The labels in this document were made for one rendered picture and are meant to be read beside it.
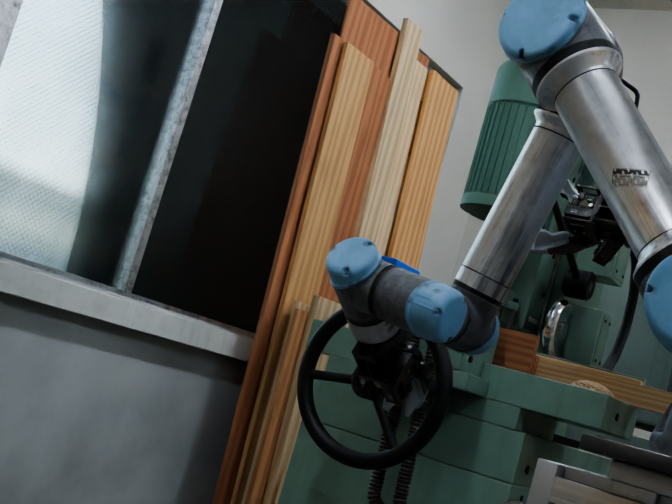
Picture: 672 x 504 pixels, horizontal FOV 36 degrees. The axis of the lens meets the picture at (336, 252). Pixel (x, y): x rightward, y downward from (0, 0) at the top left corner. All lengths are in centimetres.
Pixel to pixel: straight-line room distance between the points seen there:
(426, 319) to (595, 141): 30
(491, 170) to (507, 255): 63
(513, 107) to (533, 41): 76
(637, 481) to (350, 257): 46
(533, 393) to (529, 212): 48
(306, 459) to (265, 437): 132
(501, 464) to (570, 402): 16
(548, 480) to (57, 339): 188
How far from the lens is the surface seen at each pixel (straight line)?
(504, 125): 208
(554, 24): 134
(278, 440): 337
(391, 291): 136
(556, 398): 184
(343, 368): 201
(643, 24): 481
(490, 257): 146
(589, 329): 217
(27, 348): 294
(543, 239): 186
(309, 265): 352
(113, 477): 330
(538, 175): 146
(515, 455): 185
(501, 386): 187
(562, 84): 134
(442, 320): 134
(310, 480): 202
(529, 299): 215
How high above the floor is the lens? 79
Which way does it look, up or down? 7 degrees up
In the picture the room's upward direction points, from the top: 16 degrees clockwise
